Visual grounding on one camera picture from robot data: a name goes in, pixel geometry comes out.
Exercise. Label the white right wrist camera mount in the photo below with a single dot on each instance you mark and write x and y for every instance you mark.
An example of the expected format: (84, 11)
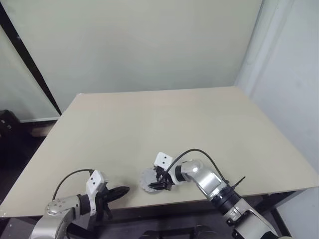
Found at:
(163, 160)

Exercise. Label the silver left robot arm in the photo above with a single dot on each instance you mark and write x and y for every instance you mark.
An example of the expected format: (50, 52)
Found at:
(57, 211)

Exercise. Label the silver finned motor cover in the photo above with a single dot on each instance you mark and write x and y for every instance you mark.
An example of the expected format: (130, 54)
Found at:
(147, 179)

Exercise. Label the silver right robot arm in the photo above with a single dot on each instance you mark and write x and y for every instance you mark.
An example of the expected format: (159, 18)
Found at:
(211, 181)

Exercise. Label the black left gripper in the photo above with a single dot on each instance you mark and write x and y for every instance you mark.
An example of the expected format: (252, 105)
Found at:
(102, 201)

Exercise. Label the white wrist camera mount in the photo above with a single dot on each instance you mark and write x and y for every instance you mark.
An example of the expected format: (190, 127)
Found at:
(94, 183)
(163, 160)

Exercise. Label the black table frame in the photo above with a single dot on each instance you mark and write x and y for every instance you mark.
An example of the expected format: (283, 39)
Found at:
(279, 219)

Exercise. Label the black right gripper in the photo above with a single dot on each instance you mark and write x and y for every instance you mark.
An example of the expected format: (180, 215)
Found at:
(164, 178)

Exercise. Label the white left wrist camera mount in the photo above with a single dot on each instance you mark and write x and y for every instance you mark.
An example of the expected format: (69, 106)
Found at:
(94, 183)

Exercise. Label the black bag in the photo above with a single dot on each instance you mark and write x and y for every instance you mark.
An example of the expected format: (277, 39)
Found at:
(8, 124)

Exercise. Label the black diagonal wall strip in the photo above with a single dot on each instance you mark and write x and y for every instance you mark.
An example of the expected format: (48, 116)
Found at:
(32, 64)

